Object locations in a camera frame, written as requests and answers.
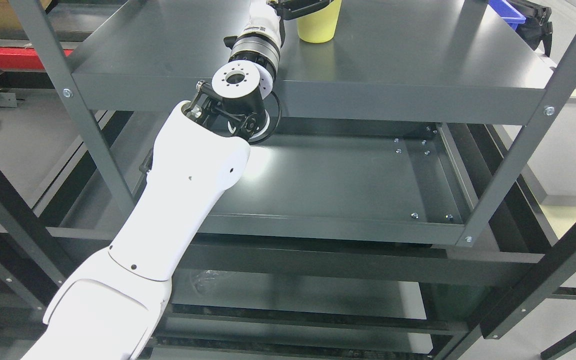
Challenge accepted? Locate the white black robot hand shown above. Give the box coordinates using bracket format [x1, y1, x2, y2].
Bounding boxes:
[244, 0, 334, 43]

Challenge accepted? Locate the yellow plastic cup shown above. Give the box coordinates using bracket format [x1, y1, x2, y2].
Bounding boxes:
[296, 0, 343, 44]

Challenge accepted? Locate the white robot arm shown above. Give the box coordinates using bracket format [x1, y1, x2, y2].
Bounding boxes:
[23, 25, 285, 360]

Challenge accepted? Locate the grey metal shelf unit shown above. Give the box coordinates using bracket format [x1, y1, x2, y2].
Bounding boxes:
[13, 0, 576, 246]

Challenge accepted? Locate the dark metal shelf rack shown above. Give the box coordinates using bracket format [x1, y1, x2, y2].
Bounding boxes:
[0, 0, 576, 360]

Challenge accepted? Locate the blue plastic crate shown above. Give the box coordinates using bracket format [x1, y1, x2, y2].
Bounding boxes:
[487, 0, 526, 31]

